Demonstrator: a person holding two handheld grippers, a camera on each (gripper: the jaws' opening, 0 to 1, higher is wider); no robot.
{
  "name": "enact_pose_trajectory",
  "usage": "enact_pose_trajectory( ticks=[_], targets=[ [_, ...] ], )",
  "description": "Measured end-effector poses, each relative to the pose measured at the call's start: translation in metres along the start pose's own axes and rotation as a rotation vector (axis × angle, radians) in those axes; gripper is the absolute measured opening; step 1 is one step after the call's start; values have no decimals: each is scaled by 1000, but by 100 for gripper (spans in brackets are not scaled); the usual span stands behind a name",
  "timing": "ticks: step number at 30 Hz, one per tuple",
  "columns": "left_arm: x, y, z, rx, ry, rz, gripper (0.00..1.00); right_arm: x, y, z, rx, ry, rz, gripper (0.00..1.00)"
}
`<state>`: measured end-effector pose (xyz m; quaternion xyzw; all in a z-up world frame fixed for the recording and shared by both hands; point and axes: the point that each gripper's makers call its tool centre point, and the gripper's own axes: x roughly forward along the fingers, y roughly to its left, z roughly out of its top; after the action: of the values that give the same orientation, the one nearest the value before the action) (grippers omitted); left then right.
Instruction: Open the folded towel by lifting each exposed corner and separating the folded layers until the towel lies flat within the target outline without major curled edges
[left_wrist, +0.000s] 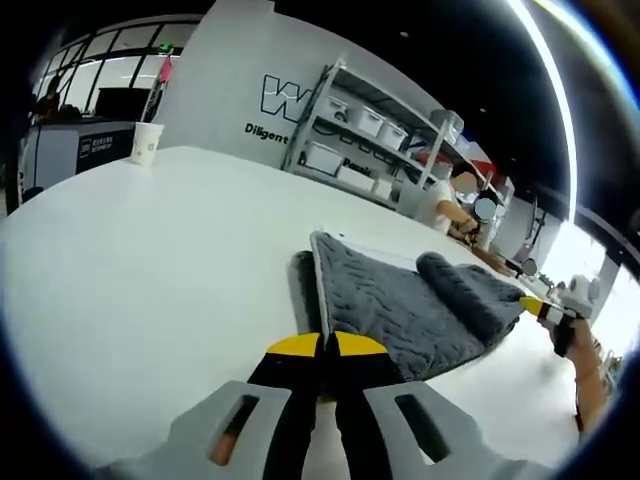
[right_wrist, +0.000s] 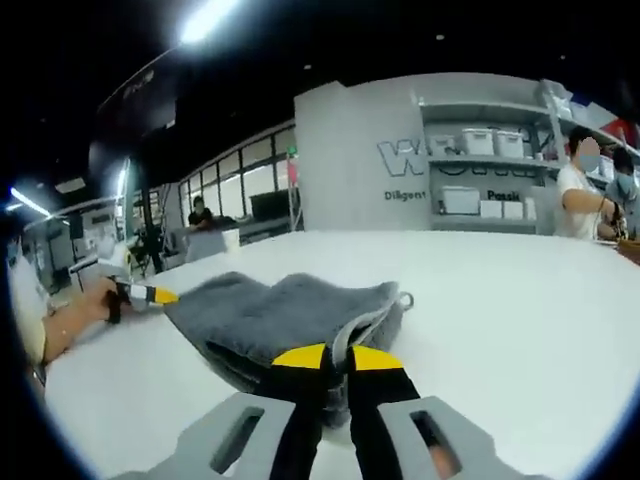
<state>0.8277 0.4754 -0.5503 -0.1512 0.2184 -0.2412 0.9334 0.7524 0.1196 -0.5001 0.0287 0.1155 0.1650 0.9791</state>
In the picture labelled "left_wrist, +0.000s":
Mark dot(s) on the person's right hand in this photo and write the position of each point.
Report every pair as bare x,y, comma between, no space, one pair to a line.
584,345

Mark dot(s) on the group of white storage bins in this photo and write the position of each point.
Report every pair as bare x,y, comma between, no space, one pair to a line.
370,122

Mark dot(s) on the pink flag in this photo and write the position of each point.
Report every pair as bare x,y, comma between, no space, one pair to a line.
165,72

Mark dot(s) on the grey towel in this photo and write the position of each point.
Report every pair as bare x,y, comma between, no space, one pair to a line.
400,305

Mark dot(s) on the black monitor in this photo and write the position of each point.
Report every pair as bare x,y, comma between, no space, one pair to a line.
125,104

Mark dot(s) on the linear ceiling light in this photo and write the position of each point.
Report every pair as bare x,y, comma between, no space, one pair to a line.
555,85

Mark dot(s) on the dark reception counter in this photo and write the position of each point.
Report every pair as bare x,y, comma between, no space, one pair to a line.
60,155

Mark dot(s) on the grey metal shelf rack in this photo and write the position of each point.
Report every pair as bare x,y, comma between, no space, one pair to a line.
360,125

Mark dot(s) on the white paper cup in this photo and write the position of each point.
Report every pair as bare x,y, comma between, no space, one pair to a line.
146,145

